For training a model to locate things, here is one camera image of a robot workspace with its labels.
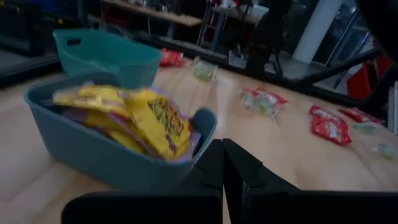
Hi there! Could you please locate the blue-grey plastic bin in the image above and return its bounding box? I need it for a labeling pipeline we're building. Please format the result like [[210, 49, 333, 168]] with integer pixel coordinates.
[[24, 71, 218, 192]]

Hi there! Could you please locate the white round pillar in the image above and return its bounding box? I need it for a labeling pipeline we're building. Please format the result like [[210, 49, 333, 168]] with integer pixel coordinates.
[[292, 0, 345, 65]]

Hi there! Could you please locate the clear bag of green candy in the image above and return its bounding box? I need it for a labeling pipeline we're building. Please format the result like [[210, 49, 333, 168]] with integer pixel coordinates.
[[239, 87, 289, 119], [373, 142, 398, 161], [192, 57, 218, 83], [353, 121, 379, 135]]

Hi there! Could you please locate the yellow Sour Patch candy pack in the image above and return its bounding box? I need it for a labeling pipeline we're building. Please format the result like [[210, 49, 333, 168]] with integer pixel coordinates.
[[124, 88, 193, 162], [62, 107, 156, 156], [52, 83, 128, 118]]

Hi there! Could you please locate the wooden room table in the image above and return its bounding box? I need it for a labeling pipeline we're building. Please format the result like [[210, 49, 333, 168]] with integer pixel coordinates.
[[101, 0, 203, 27]]

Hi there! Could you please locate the red plastic crate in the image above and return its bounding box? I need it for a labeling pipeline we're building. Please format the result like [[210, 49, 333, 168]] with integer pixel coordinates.
[[346, 54, 394, 100]]

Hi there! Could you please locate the black aluminium table frame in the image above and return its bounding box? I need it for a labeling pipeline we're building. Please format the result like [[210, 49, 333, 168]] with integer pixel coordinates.
[[0, 30, 398, 113]]

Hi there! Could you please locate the teal plastic bin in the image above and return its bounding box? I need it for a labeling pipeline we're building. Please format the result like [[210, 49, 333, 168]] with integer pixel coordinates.
[[52, 28, 162, 90]]

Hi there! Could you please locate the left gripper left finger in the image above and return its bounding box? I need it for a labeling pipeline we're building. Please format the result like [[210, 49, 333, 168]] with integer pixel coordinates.
[[62, 139, 224, 224]]

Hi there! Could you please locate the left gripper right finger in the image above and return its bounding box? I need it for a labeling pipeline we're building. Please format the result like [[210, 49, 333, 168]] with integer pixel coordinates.
[[223, 139, 398, 224]]

